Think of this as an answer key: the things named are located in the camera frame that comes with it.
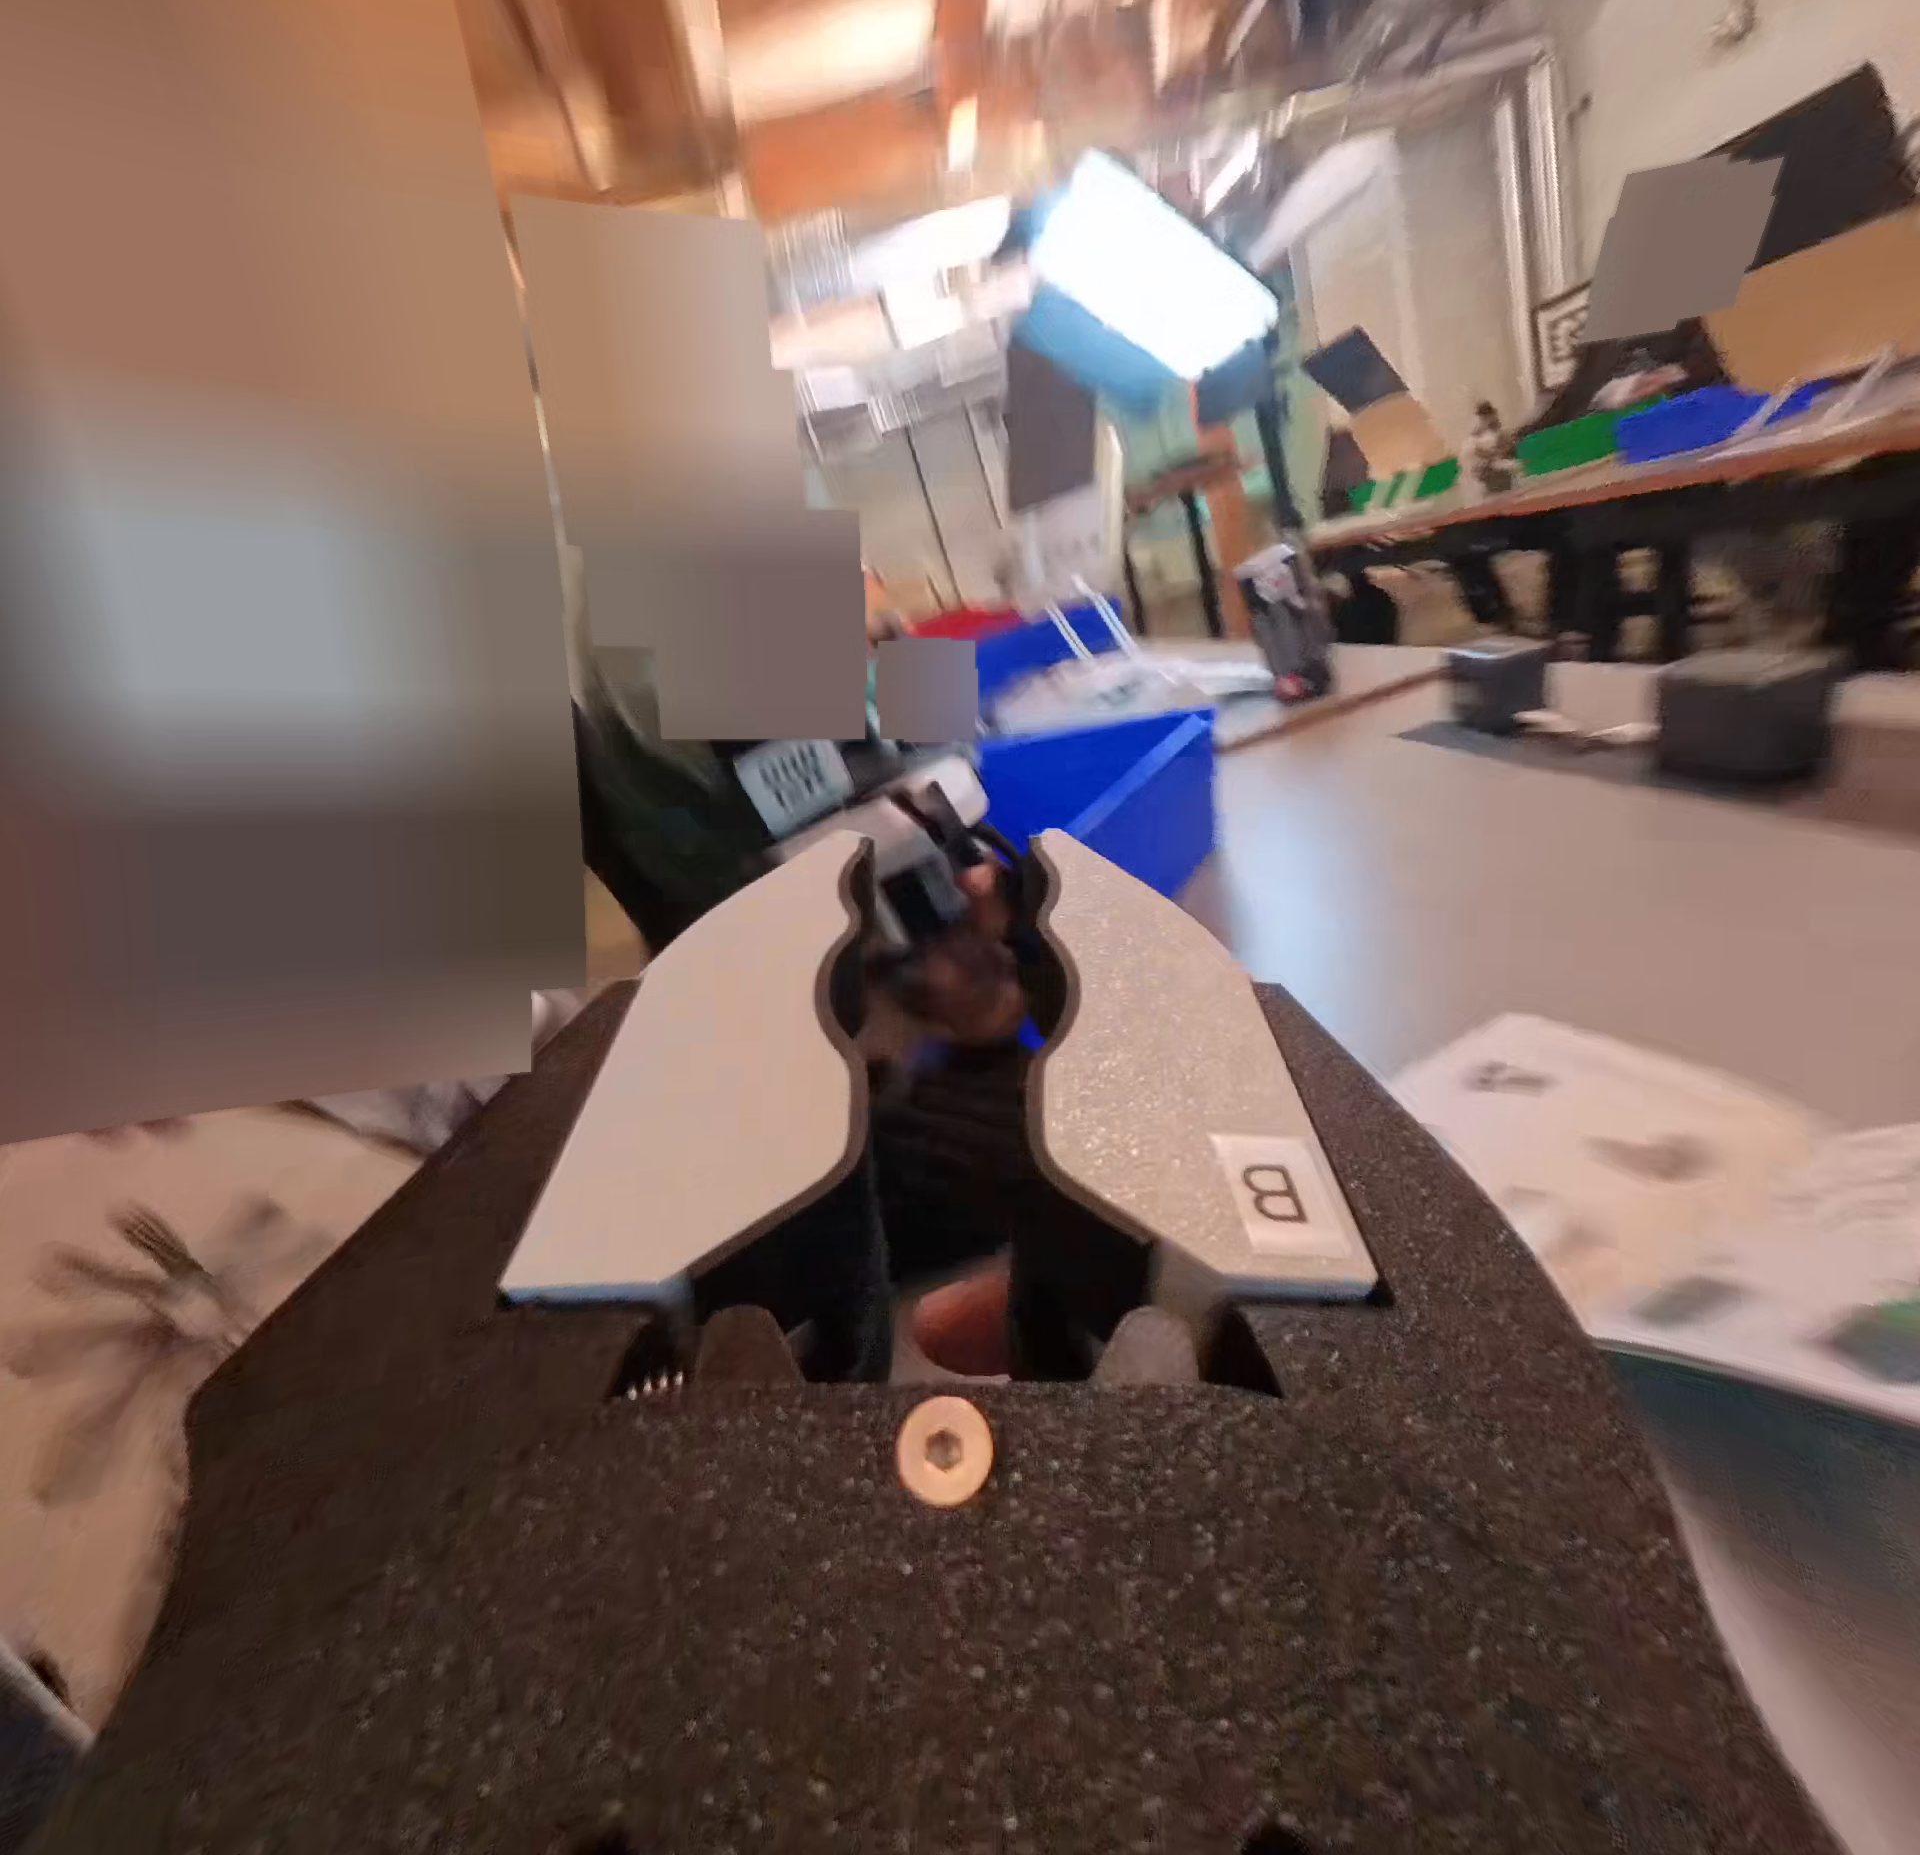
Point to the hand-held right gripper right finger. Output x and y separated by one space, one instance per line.
1156 1075

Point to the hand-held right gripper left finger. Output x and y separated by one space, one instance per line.
705 1075

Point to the lego instruction booklet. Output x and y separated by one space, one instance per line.
1619 1179

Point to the person's left hand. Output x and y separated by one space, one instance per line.
976 987

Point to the large blue plastic bin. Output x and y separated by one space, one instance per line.
1112 806

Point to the red plastic bin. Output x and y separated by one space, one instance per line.
961 625

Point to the black red device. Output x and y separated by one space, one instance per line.
1292 625

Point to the small black box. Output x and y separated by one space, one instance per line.
1502 684

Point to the floral print garment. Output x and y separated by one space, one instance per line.
225 1284

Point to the bright light panel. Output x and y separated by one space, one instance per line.
1156 265

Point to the large black box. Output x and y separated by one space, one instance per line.
1748 716

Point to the green plastic bin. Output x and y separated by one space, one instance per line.
1568 448

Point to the teal printed sheet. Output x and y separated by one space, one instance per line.
1783 1494

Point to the long wooden workbench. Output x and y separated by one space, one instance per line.
1651 487

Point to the small blue plastic bin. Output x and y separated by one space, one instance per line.
1698 422

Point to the cardboard box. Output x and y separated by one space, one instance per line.
1831 310

